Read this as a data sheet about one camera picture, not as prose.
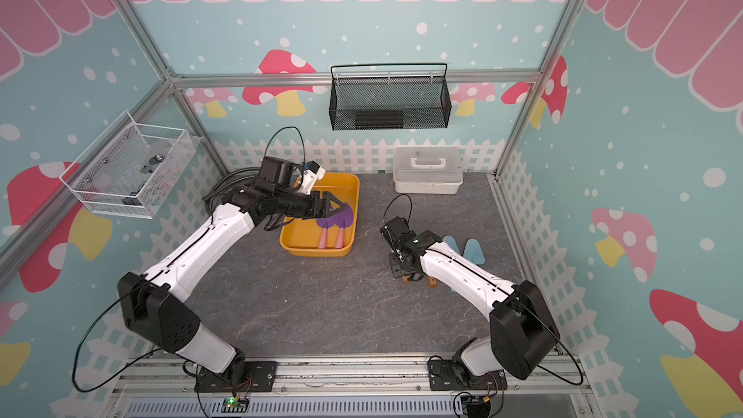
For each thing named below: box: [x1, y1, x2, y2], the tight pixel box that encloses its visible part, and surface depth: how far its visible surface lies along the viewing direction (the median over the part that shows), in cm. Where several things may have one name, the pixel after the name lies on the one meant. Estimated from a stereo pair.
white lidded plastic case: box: [392, 146, 464, 195], surface depth 111 cm
